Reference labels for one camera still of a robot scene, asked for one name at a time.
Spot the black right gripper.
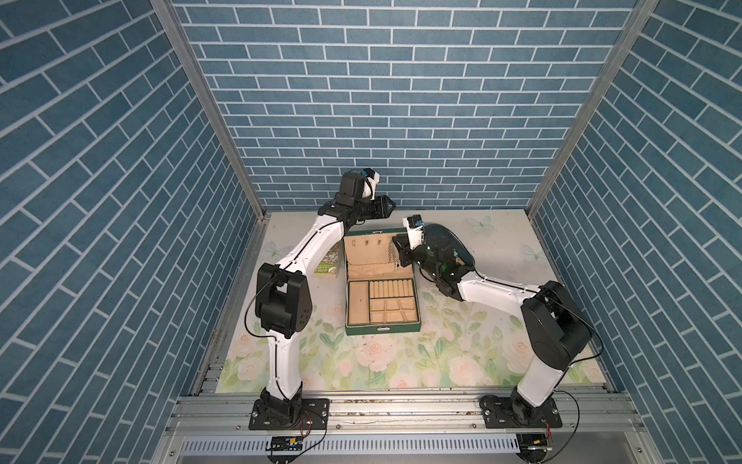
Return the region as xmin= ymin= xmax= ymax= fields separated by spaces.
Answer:
xmin=392 ymin=235 xmax=441 ymax=281

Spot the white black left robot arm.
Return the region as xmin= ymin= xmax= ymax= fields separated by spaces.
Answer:
xmin=253 ymin=168 xmax=396 ymax=429

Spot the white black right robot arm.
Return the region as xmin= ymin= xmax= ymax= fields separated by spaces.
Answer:
xmin=392 ymin=224 xmax=593 ymax=428

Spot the green jewelry box beige lining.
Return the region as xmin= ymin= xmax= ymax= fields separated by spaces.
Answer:
xmin=343 ymin=228 xmax=421 ymax=336

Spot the green treehouse paperback book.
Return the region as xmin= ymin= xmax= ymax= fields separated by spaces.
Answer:
xmin=313 ymin=242 xmax=343 ymax=278

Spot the floral table mat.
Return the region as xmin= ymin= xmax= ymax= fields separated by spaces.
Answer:
xmin=215 ymin=210 xmax=607 ymax=394

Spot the left small circuit board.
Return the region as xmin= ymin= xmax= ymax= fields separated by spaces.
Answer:
xmin=267 ymin=436 xmax=305 ymax=455

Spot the small circuit board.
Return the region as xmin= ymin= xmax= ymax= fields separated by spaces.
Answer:
xmin=267 ymin=436 xmax=305 ymax=455
xmin=516 ymin=433 xmax=553 ymax=463

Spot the right small circuit board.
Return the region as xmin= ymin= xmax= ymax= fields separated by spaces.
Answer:
xmin=516 ymin=433 xmax=553 ymax=463

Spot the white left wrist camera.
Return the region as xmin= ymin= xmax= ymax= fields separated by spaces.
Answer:
xmin=361 ymin=168 xmax=381 ymax=201

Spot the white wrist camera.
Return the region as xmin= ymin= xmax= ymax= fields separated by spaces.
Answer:
xmin=361 ymin=168 xmax=381 ymax=201
xmin=403 ymin=214 xmax=424 ymax=249

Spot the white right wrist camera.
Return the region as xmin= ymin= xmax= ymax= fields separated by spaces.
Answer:
xmin=403 ymin=214 xmax=424 ymax=249

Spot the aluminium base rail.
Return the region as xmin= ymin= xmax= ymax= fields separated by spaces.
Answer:
xmin=154 ymin=388 xmax=661 ymax=463

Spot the aluminium left corner post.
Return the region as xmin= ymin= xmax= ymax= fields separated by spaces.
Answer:
xmin=151 ymin=0 xmax=266 ymax=222

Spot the aluminium corner post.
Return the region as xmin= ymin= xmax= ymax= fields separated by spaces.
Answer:
xmin=151 ymin=0 xmax=266 ymax=222
xmin=526 ymin=0 xmax=659 ymax=220

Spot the aluminium right corner post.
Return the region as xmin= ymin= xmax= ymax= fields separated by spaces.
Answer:
xmin=526 ymin=0 xmax=659 ymax=220

